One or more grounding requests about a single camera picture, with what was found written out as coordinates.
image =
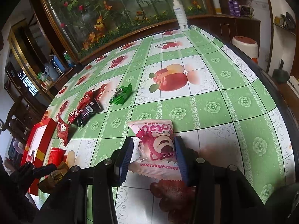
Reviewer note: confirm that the red white gift box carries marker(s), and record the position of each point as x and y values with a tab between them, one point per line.
34	153

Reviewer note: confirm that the red flower snack packet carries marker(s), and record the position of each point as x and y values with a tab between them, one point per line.
88	96

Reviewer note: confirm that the dark red snack packet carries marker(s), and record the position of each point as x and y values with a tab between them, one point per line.
62	131

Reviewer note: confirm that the white spray bottle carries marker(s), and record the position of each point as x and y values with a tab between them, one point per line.
180	15

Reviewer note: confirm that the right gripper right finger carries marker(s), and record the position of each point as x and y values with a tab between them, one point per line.
223	194

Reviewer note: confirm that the floral glass cabinet panel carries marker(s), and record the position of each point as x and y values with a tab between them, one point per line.
90	24

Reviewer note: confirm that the bright red snack packet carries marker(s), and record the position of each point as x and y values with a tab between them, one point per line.
56	156

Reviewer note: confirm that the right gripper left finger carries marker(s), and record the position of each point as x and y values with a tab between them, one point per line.
68	202

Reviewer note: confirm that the dark wooden chair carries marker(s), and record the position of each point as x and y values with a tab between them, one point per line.
21	117

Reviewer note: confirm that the green fruit pattern tablecloth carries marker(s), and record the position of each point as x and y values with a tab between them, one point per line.
222	105

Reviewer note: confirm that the dark purple snack packet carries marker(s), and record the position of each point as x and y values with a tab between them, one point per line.
88	112

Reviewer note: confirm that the brown nut snack bag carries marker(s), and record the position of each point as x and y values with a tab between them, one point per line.
54	174

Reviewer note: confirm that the red white stool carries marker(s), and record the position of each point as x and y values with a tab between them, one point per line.
248	46

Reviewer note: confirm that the pink bear snack bag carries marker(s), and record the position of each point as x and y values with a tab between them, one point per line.
156	148

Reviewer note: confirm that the green snack packet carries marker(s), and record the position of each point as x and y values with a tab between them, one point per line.
121	95

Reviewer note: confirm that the red heart snack packet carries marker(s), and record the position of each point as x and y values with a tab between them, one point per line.
73	115

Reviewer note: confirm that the purple bottles pair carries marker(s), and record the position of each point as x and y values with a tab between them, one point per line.
234	8

